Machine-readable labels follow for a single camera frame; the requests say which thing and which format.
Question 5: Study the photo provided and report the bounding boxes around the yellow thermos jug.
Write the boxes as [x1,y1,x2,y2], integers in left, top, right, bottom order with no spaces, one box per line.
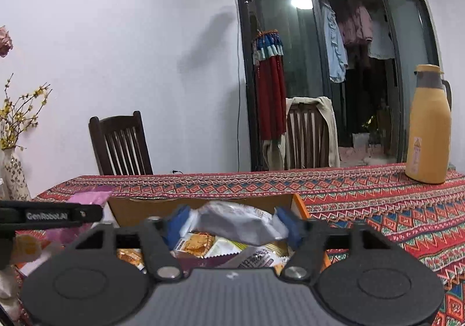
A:
[404,64,453,185]

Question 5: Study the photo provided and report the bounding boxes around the black power cable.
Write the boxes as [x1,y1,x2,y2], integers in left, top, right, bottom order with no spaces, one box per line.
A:
[236,0,244,171]

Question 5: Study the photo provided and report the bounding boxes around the floral ceramic vase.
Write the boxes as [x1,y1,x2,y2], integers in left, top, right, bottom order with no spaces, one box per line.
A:
[1,147,32,202]

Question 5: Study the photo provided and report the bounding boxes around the dark wooden chair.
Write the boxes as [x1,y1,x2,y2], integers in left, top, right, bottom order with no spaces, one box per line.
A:
[89,110,154,176]

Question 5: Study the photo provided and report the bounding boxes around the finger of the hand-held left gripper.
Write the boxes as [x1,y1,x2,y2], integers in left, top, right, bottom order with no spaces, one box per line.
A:
[81,204,105,226]

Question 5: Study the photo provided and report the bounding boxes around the pink hanging garment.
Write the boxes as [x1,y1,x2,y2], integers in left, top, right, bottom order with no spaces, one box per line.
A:
[337,2,374,49]

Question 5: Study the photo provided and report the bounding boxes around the snack packets inside box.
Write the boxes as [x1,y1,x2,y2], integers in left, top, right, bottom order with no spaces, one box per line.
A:
[232,241,291,269]

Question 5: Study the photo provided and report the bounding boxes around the light blue hanging shirt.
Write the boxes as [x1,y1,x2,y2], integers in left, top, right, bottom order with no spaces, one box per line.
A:
[321,0,349,84]

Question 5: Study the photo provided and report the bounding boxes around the white hanging garment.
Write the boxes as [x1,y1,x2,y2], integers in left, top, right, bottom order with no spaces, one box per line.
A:
[367,13,396,60]

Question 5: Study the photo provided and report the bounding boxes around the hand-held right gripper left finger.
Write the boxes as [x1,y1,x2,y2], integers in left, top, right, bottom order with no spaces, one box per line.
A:
[66,205,190,283]

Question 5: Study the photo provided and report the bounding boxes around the balcony potted plant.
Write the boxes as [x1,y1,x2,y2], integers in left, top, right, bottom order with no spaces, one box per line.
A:
[352,115,382,149]

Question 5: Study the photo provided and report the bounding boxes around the maroon snack packet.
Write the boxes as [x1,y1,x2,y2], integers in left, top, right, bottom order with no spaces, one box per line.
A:
[178,255,241,274]

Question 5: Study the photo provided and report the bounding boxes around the white orange snack packet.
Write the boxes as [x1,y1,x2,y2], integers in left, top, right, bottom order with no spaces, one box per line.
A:
[173,232,216,259]

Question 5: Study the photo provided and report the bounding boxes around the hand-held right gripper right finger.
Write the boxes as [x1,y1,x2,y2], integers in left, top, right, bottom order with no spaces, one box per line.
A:
[275,207,394,283]

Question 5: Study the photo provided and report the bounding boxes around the chair with beige cloth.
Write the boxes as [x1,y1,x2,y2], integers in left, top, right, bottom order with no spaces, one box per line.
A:
[262,96,341,170]

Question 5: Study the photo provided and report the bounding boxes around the yellow orange snack packet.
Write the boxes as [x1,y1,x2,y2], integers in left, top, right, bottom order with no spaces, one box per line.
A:
[11,233,44,264]

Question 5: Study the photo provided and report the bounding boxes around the pink snack packet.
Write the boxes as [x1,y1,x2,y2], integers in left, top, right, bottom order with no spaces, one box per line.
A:
[45,190,113,249]

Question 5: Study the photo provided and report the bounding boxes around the orange red cardboard box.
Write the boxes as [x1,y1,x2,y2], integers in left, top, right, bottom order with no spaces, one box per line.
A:
[107,193,332,276]

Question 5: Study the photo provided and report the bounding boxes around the silver snack packet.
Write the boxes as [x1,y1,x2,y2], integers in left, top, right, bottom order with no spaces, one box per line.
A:
[189,200,290,247]

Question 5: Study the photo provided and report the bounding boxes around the yellow flower branches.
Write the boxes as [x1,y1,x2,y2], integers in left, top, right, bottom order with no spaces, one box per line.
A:
[0,73,52,151]

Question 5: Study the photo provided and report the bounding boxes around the red blue hanging cloth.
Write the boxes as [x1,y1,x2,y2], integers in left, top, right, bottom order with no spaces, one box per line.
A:
[252,30,288,141]

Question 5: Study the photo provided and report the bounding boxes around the brown wooden chair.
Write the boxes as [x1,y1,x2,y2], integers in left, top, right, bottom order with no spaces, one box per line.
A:
[286,101,330,170]

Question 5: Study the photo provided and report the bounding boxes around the dark framed sliding glass door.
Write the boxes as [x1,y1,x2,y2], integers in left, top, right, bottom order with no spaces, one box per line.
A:
[237,0,442,171]

